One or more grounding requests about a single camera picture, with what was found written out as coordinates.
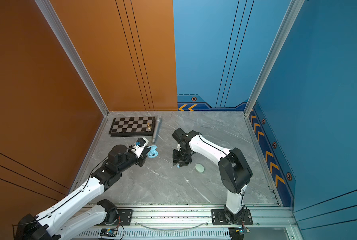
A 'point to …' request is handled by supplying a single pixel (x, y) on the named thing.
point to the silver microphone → (157, 128)
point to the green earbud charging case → (199, 167)
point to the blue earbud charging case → (152, 153)
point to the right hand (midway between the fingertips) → (174, 164)
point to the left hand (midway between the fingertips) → (149, 146)
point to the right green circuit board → (244, 230)
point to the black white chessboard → (132, 126)
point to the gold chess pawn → (148, 126)
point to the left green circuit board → (108, 232)
